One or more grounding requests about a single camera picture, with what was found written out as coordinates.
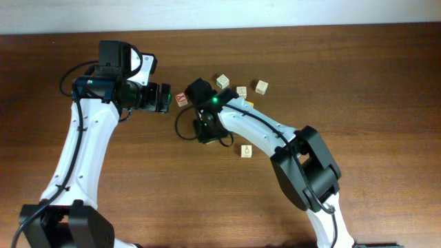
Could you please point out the blue K wooden block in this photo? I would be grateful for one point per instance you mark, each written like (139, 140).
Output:
(242, 91)

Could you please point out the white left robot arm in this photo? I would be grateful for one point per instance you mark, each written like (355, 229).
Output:
(67, 214)

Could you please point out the red Y wooden block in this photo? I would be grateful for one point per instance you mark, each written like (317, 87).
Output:
(181, 99)

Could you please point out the blue M ice cream block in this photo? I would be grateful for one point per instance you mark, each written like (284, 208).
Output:
(246, 151)

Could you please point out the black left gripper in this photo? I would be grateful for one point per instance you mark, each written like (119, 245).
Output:
(164, 97)

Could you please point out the red leaf wooden block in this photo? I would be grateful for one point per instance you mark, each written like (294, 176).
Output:
(261, 87)

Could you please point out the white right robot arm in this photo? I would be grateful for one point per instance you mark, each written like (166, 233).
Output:
(306, 171)

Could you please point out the green V wooden block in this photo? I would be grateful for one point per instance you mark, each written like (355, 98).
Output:
(222, 81)

